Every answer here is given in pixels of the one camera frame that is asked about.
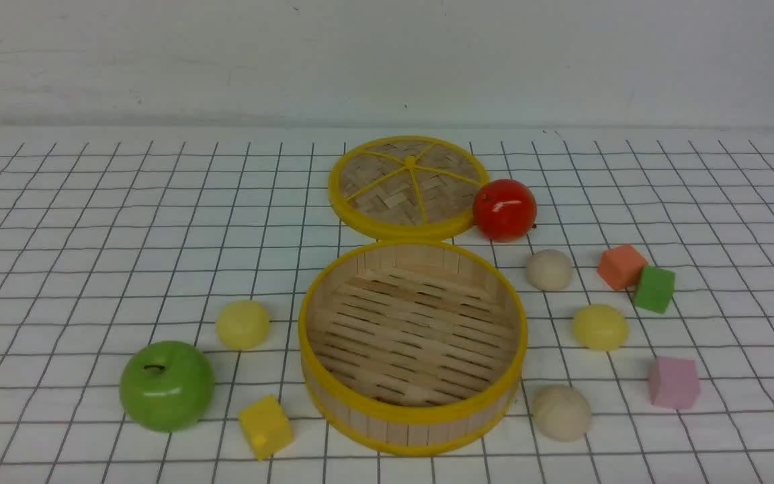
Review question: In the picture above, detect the green foam cube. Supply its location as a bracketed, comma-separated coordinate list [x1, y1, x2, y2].
[634, 266, 676, 315]

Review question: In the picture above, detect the orange foam cube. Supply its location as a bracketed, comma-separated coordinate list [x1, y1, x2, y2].
[598, 244, 648, 290]

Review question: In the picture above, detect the bamboo steamer tray yellow rim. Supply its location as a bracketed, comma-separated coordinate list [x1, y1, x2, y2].
[298, 239, 528, 456]

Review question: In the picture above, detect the yellow bun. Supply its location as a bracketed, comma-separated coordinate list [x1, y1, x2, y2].
[215, 300, 270, 350]
[572, 304, 630, 352]

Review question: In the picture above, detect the pink foam cube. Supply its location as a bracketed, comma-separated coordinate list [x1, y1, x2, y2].
[648, 356, 700, 410]

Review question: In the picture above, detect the yellow foam cube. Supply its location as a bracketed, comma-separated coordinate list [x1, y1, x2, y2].
[239, 395, 293, 460]

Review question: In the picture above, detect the woven bamboo steamer lid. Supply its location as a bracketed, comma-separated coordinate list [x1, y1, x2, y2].
[328, 136, 490, 240]

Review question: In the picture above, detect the beige bun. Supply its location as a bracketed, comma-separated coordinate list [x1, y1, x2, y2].
[531, 385, 593, 443]
[526, 250, 574, 291]

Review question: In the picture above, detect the green toy apple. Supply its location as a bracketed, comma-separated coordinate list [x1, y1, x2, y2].
[119, 341, 215, 433]

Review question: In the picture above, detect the red toy apple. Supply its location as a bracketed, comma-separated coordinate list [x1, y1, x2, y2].
[472, 179, 538, 243]

